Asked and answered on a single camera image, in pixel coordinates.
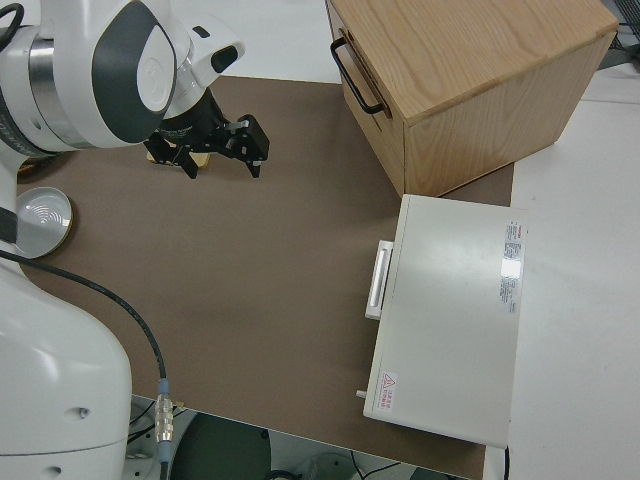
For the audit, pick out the gray plate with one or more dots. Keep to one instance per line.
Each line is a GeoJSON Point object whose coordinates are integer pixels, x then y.
{"type": "Point", "coordinates": [42, 220]}

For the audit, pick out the brown wicker basket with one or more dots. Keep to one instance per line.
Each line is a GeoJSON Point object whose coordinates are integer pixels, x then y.
{"type": "Point", "coordinates": [27, 168]}

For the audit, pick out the dark round base plate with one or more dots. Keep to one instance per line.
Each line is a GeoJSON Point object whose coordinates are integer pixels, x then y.
{"type": "Point", "coordinates": [225, 450]}

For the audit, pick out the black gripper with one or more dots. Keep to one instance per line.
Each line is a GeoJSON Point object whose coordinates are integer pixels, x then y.
{"type": "Point", "coordinates": [192, 125]}

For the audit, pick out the wooden mug tree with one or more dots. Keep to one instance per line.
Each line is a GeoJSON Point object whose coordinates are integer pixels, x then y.
{"type": "Point", "coordinates": [202, 160]}

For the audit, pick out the brown table mat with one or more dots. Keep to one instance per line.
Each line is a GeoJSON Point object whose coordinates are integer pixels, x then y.
{"type": "Point", "coordinates": [250, 275]}

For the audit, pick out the large wooden box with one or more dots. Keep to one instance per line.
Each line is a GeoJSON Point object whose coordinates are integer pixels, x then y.
{"type": "Point", "coordinates": [475, 60]}

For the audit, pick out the white toaster oven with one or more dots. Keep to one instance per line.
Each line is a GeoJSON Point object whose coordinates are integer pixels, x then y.
{"type": "Point", "coordinates": [450, 325]}

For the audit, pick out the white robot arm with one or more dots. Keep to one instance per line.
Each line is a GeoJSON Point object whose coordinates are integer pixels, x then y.
{"type": "Point", "coordinates": [60, 375]}

